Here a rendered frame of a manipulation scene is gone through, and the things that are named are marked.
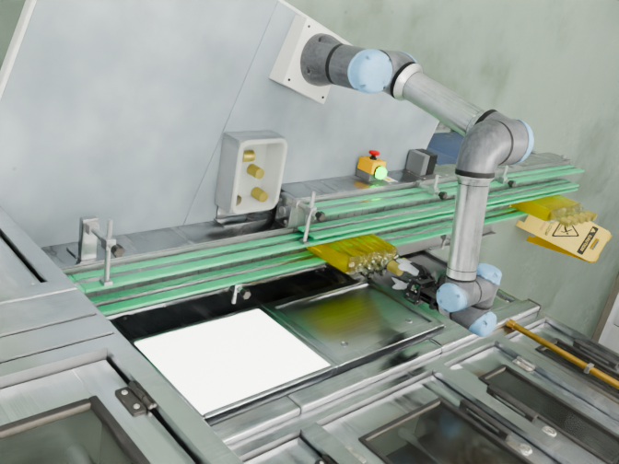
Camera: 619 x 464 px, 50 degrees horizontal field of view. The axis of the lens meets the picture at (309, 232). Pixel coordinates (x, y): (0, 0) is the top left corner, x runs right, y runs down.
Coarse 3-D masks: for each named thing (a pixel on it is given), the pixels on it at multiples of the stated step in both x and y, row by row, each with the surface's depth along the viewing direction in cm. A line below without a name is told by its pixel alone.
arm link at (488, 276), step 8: (480, 264) 178; (488, 264) 180; (480, 272) 175; (488, 272) 175; (496, 272) 176; (480, 280) 174; (488, 280) 175; (496, 280) 175; (488, 288) 174; (496, 288) 177; (488, 296) 176; (480, 304) 177; (488, 304) 178
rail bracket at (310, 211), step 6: (312, 192) 192; (312, 198) 193; (294, 204) 198; (300, 204) 197; (312, 204) 194; (306, 210) 195; (312, 210) 194; (318, 216) 191; (324, 216) 192; (306, 222) 196; (306, 228) 197; (306, 234) 198; (300, 240) 199; (306, 240) 199
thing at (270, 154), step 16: (240, 144) 185; (256, 144) 186; (272, 144) 197; (240, 160) 184; (256, 160) 198; (272, 160) 198; (240, 176) 196; (272, 176) 199; (240, 192) 199; (272, 192) 201; (240, 208) 193; (256, 208) 196
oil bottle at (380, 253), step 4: (360, 236) 216; (356, 240) 212; (360, 240) 212; (364, 240) 213; (368, 240) 213; (360, 244) 210; (364, 244) 210; (368, 244) 211; (372, 244) 211; (376, 244) 212; (368, 248) 208; (372, 248) 208; (376, 248) 209; (380, 248) 210; (376, 252) 206; (380, 252) 207; (384, 252) 207; (376, 256) 206; (380, 256) 206; (384, 256) 207; (388, 256) 208; (380, 260) 206
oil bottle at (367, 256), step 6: (342, 240) 210; (348, 240) 210; (348, 246) 207; (354, 246) 207; (360, 246) 208; (360, 252) 204; (366, 252) 204; (372, 252) 205; (366, 258) 202; (372, 258) 203; (366, 264) 202
